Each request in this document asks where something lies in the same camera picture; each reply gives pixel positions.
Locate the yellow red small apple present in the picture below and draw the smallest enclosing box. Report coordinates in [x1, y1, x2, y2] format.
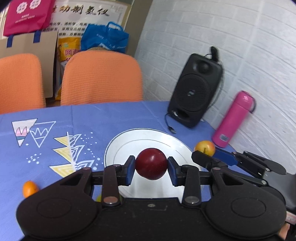
[194, 141, 216, 157]

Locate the small yellow green fruit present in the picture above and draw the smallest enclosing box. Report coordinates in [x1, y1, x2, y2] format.
[96, 195, 102, 202]

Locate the dark red plum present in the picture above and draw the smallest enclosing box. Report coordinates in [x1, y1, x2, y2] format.
[135, 148, 168, 180]

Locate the small orange kumquat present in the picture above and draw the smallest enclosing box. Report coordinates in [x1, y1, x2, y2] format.
[23, 181, 39, 198]

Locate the white round plate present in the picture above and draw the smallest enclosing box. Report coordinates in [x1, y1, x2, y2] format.
[104, 128, 194, 199]

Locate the pink thermos bottle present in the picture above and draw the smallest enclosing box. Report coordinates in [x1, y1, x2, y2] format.
[212, 91, 256, 148]

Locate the blue patterned tablecloth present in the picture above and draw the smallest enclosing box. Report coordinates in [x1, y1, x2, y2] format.
[1, 101, 214, 240]

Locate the black speaker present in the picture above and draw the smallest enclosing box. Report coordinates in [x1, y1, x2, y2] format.
[168, 46, 224, 128]

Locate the right orange chair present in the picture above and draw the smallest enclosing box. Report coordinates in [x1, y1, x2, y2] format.
[60, 50, 143, 105]

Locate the orange chair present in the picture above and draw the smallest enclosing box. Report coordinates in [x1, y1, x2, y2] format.
[60, 50, 143, 105]
[1, 54, 46, 114]

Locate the left orange chair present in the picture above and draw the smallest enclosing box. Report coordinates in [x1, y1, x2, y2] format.
[1, 54, 46, 114]

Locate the yellow snack bag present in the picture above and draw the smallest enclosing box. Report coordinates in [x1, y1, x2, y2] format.
[55, 37, 81, 100]

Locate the blue shopping bag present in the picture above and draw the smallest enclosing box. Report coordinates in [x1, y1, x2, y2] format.
[81, 22, 130, 53]

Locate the brown paper bag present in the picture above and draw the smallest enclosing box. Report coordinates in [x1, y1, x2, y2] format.
[1, 31, 58, 98]

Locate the white poster with characters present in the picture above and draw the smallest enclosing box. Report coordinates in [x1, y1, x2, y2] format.
[44, 1, 132, 38]

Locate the magenta tote bag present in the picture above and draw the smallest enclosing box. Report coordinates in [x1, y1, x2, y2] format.
[3, 0, 55, 37]

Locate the black usb cable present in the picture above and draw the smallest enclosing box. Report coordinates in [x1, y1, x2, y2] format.
[164, 112, 177, 135]

